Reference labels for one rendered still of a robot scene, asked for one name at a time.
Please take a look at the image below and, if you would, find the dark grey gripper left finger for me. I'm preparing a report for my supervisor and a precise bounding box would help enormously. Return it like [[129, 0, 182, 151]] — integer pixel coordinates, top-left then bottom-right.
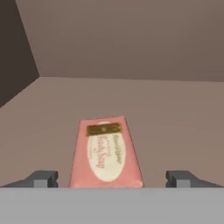
[[0, 170, 60, 188]]

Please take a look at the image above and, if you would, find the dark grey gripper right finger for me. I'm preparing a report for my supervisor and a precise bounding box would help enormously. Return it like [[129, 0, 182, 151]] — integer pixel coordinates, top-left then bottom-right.
[[165, 170, 224, 188]]

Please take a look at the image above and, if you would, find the brown cabinet interior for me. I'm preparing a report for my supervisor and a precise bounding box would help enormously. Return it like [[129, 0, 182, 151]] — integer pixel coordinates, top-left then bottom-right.
[[0, 0, 224, 189]]

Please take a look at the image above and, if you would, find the pink bar soap box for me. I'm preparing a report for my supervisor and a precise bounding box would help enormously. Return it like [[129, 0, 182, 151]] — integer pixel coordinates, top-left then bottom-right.
[[67, 115, 145, 189]]

